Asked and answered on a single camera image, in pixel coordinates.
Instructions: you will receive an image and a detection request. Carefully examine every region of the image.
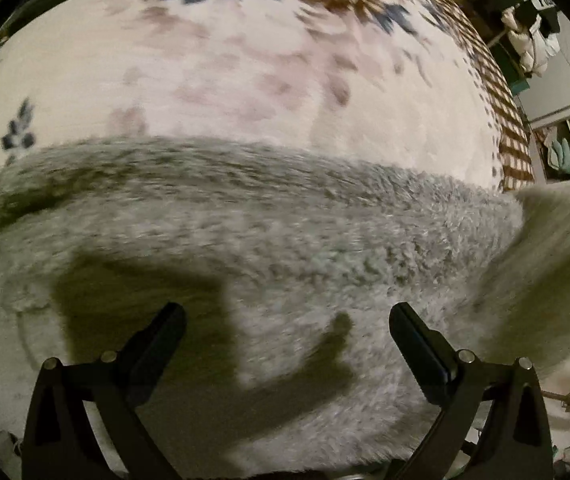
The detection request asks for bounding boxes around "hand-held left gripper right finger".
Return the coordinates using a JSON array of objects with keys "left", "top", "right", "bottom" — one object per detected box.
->
[{"left": 384, "top": 302, "right": 556, "bottom": 480}]

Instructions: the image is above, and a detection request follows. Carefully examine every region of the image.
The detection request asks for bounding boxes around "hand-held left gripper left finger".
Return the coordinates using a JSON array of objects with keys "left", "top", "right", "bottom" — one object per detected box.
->
[{"left": 21, "top": 301, "right": 188, "bottom": 480}]

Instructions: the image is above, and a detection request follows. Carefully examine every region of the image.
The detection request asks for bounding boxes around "grey fluffy blanket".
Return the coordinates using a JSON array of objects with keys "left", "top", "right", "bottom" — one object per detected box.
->
[{"left": 0, "top": 135, "right": 570, "bottom": 478}]

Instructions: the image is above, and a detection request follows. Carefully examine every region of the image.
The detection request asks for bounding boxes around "teal folded cloth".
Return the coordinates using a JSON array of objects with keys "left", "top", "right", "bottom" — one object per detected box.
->
[{"left": 545, "top": 130, "right": 570, "bottom": 172}]

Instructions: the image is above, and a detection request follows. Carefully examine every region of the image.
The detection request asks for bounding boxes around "floral plush blanket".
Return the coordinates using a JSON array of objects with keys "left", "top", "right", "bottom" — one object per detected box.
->
[{"left": 0, "top": 0, "right": 536, "bottom": 197}]

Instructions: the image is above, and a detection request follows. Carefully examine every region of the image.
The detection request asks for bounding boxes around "green storage box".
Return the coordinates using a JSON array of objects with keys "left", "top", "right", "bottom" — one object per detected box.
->
[{"left": 494, "top": 42, "right": 533, "bottom": 97}]

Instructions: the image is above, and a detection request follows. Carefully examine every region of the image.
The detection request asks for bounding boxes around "white padded jacket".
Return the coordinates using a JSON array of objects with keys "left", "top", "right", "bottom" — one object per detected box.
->
[{"left": 501, "top": 9, "right": 563, "bottom": 79}]

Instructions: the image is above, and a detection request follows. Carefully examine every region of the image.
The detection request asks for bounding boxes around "black printed garment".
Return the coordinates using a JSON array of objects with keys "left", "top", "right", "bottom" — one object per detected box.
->
[{"left": 492, "top": 0, "right": 562, "bottom": 36}]

